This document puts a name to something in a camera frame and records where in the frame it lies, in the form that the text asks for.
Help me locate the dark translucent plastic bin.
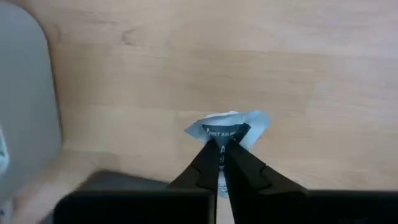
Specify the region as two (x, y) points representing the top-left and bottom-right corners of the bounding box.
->
(39, 169), (170, 224)

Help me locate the white alcohol pad packet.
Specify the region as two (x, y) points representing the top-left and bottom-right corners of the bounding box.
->
(183, 110), (272, 200)

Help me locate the light grey plastic bin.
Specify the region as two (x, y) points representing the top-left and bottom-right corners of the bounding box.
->
(0, 0), (64, 203)

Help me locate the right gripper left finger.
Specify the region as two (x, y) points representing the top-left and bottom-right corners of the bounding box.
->
(52, 139), (220, 224)

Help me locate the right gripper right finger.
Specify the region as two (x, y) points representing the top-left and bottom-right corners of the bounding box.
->
(224, 139), (398, 224)

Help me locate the plain white bandage strip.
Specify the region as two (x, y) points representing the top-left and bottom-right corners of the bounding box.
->
(0, 123), (10, 178)

